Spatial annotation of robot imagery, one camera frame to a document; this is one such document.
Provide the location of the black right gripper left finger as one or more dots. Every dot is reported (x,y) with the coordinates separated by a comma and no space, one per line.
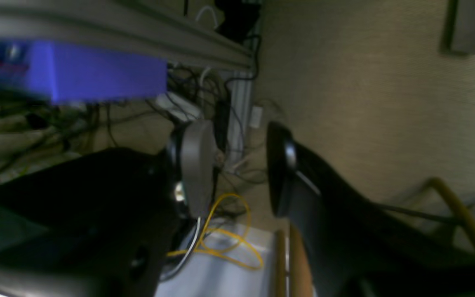
(101,225)

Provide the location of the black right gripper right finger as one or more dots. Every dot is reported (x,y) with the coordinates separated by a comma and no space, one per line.
(354,248)

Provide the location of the blue network switch box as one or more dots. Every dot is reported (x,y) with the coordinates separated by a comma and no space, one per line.
(64,73)

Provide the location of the aluminium frame rail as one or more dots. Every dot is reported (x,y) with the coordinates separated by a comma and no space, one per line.
(138,26)

